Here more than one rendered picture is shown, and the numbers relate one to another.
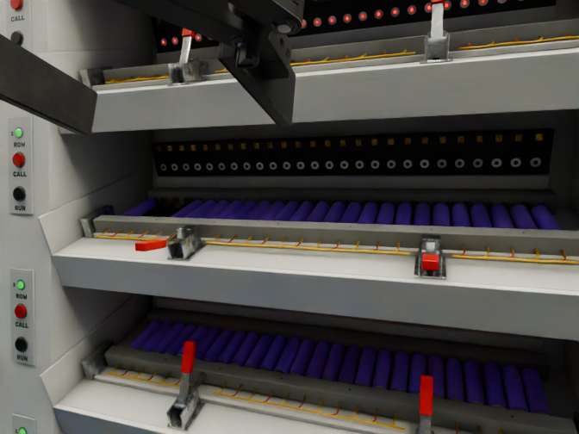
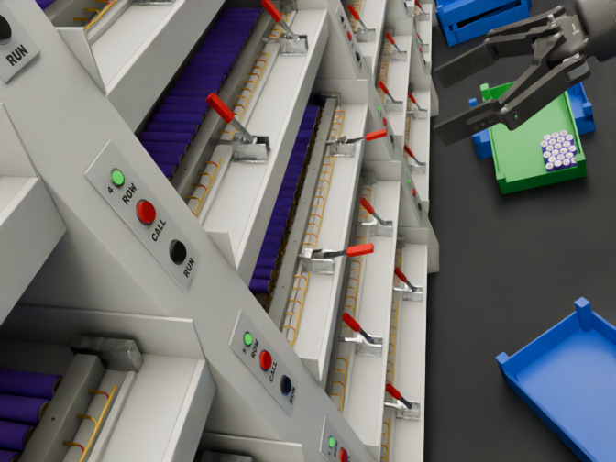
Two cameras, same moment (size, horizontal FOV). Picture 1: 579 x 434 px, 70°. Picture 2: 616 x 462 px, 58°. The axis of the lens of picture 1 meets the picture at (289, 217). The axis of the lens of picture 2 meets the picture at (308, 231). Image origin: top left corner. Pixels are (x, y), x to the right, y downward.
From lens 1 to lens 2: 0.89 m
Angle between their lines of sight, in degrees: 80
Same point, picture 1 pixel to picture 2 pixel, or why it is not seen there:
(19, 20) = (161, 229)
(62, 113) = (461, 132)
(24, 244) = (310, 414)
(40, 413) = not seen: outside the picture
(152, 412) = (370, 373)
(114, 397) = (360, 412)
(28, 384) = not seen: outside the picture
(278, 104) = (457, 77)
